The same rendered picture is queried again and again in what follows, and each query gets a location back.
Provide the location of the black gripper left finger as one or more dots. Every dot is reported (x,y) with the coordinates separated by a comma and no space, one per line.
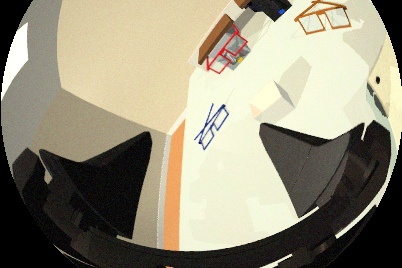
(110,183)

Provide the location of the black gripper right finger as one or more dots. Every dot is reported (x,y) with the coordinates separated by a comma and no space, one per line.
(306,163)

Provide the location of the orange-brown glasses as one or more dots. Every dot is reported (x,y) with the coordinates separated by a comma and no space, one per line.
(337,17)

